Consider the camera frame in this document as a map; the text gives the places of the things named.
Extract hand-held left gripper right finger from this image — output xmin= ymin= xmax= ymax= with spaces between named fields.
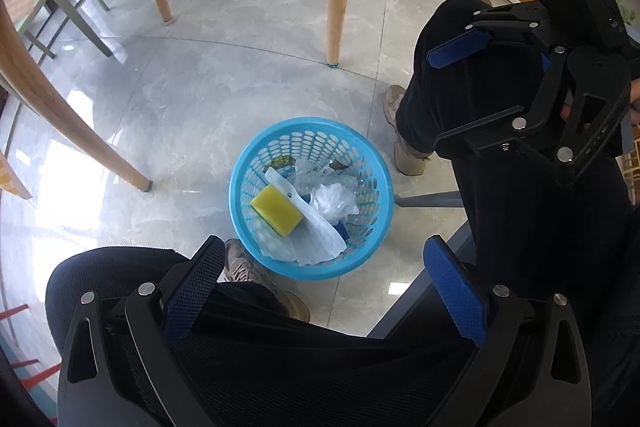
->
xmin=422 ymin=235 xmax=593 ymax=427

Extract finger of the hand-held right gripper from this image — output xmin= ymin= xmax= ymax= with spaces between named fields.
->
xmin=434 ymin=48 xmax=577 ymax=188
xmin=426 ymin=2 xmax=553 ymax=70

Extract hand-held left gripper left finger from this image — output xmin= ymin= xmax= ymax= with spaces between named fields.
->
xmin=57 ymin=235 xmax=228 ymax=427

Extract blue plastic basket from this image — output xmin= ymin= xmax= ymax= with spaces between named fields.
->
xmin=229 ymin=117 xmax=396 ymax=282

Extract person's left shoe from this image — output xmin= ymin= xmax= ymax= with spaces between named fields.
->
xmin=220 ymin=238 xmax=311 ymax=323

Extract person's shoe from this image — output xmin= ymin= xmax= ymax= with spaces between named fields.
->
xmin=382 ymin=84 xmax=435 ymax=178
xmin=220 ymin=238 xmax=311 ymax=323

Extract person's right shoe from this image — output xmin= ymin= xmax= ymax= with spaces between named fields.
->
xmin=382 ymin=84 xmax=435 ymax=178

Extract grey chair base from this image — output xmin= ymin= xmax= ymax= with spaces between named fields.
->
xmin=367 ymin=191 xmax=476 ymax=340

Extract yellow sponge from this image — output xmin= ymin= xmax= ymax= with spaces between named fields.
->
xmin=250 ymin=185 xmax=305 ymax=238

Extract person's left leg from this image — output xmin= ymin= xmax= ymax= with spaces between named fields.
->
xmin=45 ymin=246 xmax=476 ymax=427

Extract white plastic bag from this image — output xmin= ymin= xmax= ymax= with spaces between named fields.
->
xmin=260 ymin=167 xmax=347 ymax=267

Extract crumpled clear plastic bag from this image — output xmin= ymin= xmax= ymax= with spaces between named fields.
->
xmin=310 ymin=182 xmax=360 ymax=225

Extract clear plastic wrapper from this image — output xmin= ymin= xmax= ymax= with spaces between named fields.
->
xmin=295 ymin=159 xmax=332 ymax=188

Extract red chair frame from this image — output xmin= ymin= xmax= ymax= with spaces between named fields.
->
xmin=0 ymin=303 xmax=58 ymax=388

